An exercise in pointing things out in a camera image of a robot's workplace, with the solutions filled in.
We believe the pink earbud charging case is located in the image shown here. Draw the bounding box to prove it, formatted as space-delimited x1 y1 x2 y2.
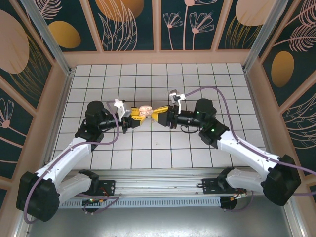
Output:
138 105 153 117

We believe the grey metal base sheet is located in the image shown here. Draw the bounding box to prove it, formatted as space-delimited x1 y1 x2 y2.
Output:
14 197 306 237

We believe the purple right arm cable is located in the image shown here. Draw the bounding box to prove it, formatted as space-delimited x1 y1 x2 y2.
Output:
184 85 316 213

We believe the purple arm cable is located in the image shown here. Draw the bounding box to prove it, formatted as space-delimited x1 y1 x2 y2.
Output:
184 85 316 213
24 100 121 225

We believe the thin black right gripper cable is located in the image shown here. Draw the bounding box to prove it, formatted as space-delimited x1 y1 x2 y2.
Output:
180 124 200 134

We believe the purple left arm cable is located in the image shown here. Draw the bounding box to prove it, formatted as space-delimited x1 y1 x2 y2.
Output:
24 100 121 225

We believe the aluminium side rail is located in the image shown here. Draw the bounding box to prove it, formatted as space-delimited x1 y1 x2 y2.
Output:
243 69 277 173
39 70 75 180

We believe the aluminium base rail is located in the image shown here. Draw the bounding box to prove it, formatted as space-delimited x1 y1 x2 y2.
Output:
24 169 294 198

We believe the red and orange wire bundle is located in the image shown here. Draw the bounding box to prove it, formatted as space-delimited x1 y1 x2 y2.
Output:
231 189 247 201
82 188 112 205

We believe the grey slotted cable duct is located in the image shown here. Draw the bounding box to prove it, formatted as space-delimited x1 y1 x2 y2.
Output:
33 197 222 210

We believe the aluminium corner post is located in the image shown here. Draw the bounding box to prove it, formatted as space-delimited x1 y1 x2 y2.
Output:
243 0 283 72
21 0 75 76

